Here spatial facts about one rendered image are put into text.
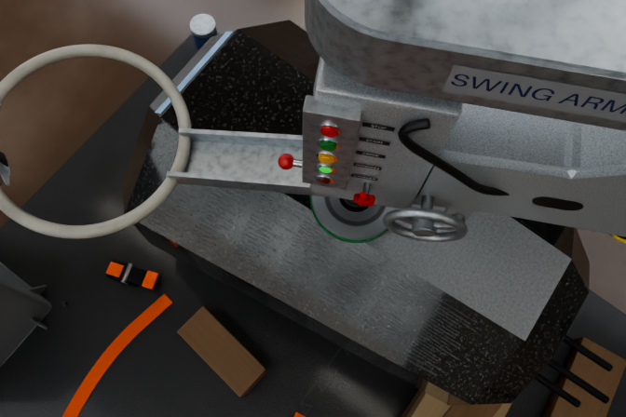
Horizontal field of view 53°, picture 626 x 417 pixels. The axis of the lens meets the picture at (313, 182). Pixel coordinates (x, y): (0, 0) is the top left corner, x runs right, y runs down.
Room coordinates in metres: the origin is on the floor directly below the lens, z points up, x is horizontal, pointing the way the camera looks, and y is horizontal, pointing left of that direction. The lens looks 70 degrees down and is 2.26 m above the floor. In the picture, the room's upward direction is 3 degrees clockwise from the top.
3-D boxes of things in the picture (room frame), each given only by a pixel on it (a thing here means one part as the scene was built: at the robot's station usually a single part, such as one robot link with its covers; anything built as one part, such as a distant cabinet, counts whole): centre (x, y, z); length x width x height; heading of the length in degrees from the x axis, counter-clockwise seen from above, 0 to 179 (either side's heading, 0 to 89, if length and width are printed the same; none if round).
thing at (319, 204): (0.49, -0.11, 0.82); 0.21 x 0.21 x 0.01
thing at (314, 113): (0.39, -0.02, 1.35); 0.08 x 0.03 x 0.28; 83
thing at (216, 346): (0.17, 0.27, 0.07); 0.30 x 0.12 x 0.12; 50
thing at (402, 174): (0.48, -0.18, 1.30); 0.36 x 0.22 x 0.45; 83
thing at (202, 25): (1.41, 0.47, 0.08); 0.10 x 0.10 x 0.13
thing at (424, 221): (0.36, -0.21, 1.18); 0.15 x 0.10 x 0.15; 83
